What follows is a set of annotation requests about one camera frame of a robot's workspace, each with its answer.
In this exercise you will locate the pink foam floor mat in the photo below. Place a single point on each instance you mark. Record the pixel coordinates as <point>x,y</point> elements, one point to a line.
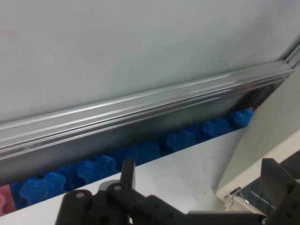
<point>5,199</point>

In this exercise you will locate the glass oven door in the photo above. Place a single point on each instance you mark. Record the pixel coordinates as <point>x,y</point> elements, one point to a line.
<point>243,205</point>

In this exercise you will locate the blue foam floor mat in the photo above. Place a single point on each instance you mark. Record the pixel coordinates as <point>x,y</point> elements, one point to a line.
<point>140,152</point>

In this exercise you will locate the cream toaster oven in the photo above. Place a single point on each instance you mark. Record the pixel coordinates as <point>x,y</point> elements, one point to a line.
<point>264,131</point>

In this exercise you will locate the aluminium profile rail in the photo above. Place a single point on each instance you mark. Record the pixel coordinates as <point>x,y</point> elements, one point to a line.
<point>117,110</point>

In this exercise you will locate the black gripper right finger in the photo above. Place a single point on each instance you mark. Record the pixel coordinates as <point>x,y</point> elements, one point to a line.
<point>288,201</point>

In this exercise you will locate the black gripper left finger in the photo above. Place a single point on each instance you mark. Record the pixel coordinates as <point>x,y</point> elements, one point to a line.
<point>105,206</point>

